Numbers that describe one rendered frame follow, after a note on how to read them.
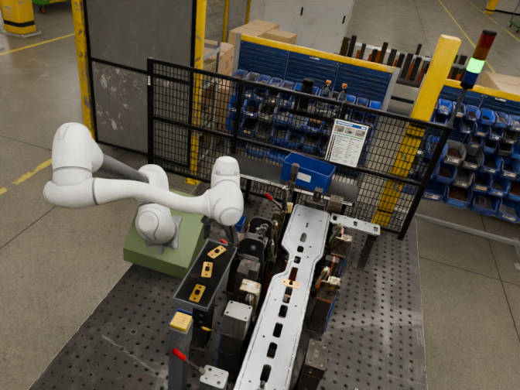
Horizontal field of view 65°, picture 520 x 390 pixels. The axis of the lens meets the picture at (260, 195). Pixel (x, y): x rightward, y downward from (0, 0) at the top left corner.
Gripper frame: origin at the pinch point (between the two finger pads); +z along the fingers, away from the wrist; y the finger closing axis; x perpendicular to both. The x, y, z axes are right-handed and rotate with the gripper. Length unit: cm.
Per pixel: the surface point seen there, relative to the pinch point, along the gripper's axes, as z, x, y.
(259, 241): 2.5, 17.2, 9.5
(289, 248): 20.9, 43.2, 11.2
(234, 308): 9.8, -13.7, 23.3
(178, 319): 4.8, -35.2, 15.4
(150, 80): -20, 64, -127
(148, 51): -4, 137, -223
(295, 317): 20.9, 9.3, 39.2
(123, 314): 51, -27, -32
